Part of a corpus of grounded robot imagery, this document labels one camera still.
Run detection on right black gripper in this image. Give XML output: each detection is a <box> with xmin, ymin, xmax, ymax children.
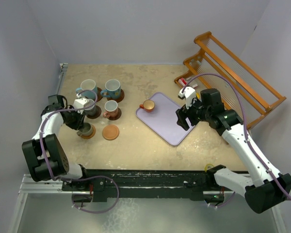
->
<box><xmin>176</xmin><ymin>95</ymin><xmax>211</xmax><ymax>130</ymax></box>

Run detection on grey green cup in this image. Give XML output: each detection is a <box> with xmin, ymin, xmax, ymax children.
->
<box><xmin>77</xmin><ymin>123</ymin><xmax>94</xmax><ymax>137</ymax></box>

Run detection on grey blue cup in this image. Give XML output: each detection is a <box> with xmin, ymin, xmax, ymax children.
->
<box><xmin>84</xmin><ymin>99</ymin><xmax>101</xmax><ymax>119</ymax></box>

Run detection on light orange wooden coaster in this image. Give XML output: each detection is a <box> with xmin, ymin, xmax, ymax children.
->
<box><xmin>102</xmin><ymin>124</ymin><xmax>119</xmax><ymax>140</ymax></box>
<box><xmin>81</xmin><ymin>124</ymin><xmax>96</xmax><ymax>139</ymax></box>

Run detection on dark walnut coaster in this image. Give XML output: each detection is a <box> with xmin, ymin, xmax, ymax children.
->
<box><xmin>85</xmin><ymin>106</ymin><xmax>101</xmax><ymax>119</ymax></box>
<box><xmin>103</xmin><ymin>108</ymin><xmax>122</xmax><ymax>120</ymax></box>

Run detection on large light blue cup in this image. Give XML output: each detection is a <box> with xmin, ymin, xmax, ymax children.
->
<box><xmin>76</xmin><ymin>79</ymin><xmax>97</xmax><ymax>99</ymax></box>

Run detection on reddish wooden coaster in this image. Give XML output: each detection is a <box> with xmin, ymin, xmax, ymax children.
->
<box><xmin>97</xmin><ymin>87</ymin><xmax>102</xmax><ymax>102</ymax></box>
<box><xmin>107</xmin><ymin>89</ymin><xmax>125</xmax><ymax>103</ymax></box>

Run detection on pink red cup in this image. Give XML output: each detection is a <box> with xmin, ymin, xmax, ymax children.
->
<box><xmin>103</xmin><ymin>100</ymin><xmax>118</xmax><ymax>118</ymax></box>

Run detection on orange copper cup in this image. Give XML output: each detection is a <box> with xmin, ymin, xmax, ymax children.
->
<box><xmin>139</xmin><ymin>100</ymin><xmax>155</xmax><ymax>113</ymax></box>

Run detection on blue cup with pattern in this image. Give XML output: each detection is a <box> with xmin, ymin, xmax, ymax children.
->
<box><xmin>100</xmin><ymin>79</ymin><xmax>121</xmax><ymax>100</ymax></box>

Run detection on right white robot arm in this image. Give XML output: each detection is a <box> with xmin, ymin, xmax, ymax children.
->
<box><xmin>176</xmin><ymin>86</ymin><xmax>291</xmax><ymax>214</ymax></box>

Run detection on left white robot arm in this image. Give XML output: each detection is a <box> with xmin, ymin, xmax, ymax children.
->
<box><xmin>22</xmin><ymin>95</ymin><xmax>90</xmax><ymax>190</ymax></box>

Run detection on lilac serving tray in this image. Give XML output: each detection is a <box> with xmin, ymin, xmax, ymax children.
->
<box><xmin>136</xmin><ymin>92</ymin><xmax>194</xmax><ymax>146</ymax></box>

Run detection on red white small box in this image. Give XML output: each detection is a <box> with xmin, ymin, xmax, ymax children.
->
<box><xmin>178</xmin><ymin>78</ymin><xmax>187</xmax><ymax>86</ymax></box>

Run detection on orange wooden rack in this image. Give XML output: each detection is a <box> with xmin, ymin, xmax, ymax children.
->
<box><xmin>174</xmin><ymin>32</ymin><xmax>286</xmax><ymax>130</ymax></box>

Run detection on yellow tape roll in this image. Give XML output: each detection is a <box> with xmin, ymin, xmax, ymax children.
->
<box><xmin>204</xmin><ymin>164</ymin><xmax>214</xmax><ymax>172</ymax></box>

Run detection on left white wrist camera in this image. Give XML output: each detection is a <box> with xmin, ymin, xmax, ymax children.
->
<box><xmin>72</xmin><ymin>98</ymin><xmax>95</xmax><ymax>114</ymax></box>

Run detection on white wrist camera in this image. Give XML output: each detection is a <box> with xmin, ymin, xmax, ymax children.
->
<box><xmin>178</xmin><ymin>86</ymin><xmax>200</xmax><ymax>109</ymax></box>
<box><xmin>72</xmin><ymin>98</ymin><xmax>95</xmax><ymax>114</ymax></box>

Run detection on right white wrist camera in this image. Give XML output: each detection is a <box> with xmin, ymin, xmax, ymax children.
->
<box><xmin>178</xmin><ymin>86</ymin><xmax>200</xmax><ymax>109</ymax></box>

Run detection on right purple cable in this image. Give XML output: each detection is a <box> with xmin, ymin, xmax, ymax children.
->
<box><xmin>181</xmin><ymin>73</ymin><xmax>291</xmax><ymax>208</ymax></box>

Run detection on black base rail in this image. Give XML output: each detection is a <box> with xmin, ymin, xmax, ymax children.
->
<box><xmin>62</xmin><ymin>169</ymin><xmax>228</xmax><ymax>202</ymax></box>

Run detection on aluminium frame profile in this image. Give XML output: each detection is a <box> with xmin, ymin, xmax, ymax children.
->
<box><xmin>18</xmin><ymin>174</ymin><xmax>72</xmax><ymax>194</ymax></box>

